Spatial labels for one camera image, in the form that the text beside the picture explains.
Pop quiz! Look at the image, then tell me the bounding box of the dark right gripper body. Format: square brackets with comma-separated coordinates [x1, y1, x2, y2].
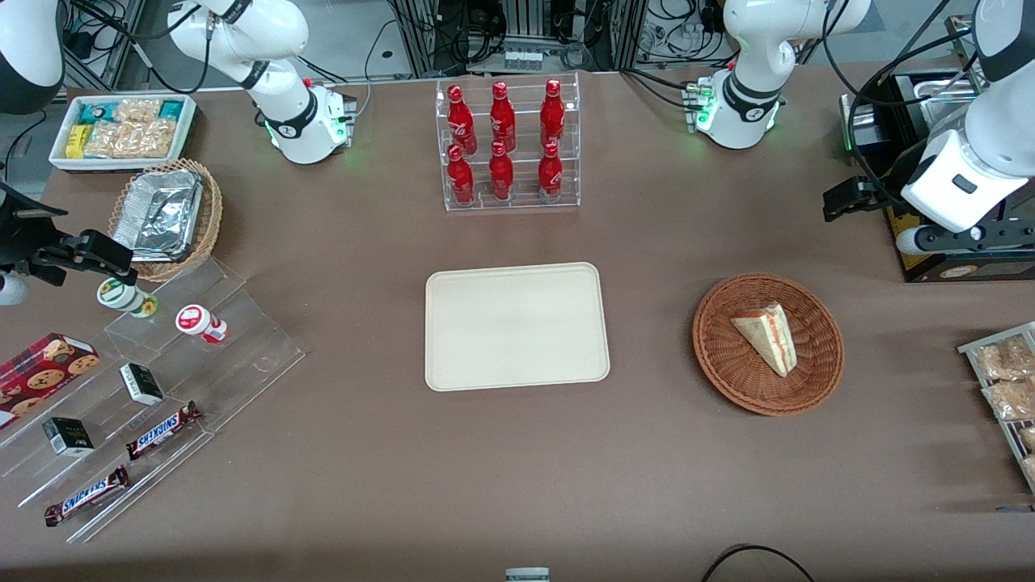
[0, 182, 67, 272]

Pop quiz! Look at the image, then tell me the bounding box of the triangle sandwich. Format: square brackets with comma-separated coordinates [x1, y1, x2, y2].
[730, 303, 799, 378]

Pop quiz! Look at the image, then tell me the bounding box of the aluminium foil tray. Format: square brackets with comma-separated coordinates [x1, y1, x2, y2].
[112, 169, 204, 263]

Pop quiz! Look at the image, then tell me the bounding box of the tan wicker basket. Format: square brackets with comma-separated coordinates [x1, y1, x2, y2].
[108, 158, 224, 283]

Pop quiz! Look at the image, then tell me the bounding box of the grey metal snack tray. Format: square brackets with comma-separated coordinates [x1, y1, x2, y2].
[957, 321, 1035, 495]

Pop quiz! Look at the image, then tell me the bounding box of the round brown wicker basket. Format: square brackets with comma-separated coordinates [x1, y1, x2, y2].
[692, 272, 846, 418]

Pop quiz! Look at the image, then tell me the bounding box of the beige plastic tray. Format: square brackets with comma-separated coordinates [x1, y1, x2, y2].
[425, 262, 611, 393]

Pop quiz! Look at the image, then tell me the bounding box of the green white yogurt cup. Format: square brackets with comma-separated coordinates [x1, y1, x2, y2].
[96, 276, 159, 319]

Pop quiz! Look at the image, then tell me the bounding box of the black hot food display case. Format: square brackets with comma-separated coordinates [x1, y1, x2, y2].
[839, 16, 1035, 284]

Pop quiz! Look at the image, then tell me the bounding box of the white plastic snack bin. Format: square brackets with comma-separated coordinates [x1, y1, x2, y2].
[49, 94, 198, 174]

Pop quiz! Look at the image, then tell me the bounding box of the red chocolate cookie box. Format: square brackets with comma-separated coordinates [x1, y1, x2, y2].
[0, 332, 101, 430]

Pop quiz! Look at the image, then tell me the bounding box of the clear cracker bag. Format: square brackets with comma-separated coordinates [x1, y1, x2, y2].
[84, 119, 178, 160]
[112, 98, 163, 127]

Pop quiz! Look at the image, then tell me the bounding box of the red white yogurt cup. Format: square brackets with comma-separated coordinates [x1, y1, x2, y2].
[175, 303, 230, 345]

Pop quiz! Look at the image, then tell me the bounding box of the small black box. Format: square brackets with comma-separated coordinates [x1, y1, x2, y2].
[119, 362, 165, 407]
[41, 416, 96, 458]

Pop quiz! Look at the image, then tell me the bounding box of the clear acrylic stepped stand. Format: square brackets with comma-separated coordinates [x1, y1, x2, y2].
[0, 257, 307, 545]

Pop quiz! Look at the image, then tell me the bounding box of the snickers chocolate bar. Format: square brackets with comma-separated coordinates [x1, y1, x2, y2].
[125, 401, 204, 462]
[44, 465, 131, 528]

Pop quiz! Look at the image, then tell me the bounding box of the red cola bottle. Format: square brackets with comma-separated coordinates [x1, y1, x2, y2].
[539, 78, 567, 150]
[447, 144, 476, 206]
[538, 142, 564, 204]
[489, 81, 518, 153]
[446, 84, 478, 156]
[488, 141, 516, 202]

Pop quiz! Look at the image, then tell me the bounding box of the clear acrylic bottle rack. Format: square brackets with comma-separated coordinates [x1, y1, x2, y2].
[435, 72, 582, 213]

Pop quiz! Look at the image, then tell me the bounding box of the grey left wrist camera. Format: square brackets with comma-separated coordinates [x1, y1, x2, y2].
[895, 220, 1035, 257]

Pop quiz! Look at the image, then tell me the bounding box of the black table cable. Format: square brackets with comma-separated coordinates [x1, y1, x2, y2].
[699, 543, 817, 582]

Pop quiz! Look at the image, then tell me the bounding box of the aluminium frame rack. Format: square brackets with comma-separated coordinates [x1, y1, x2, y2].
[387, 0, 649, 79]

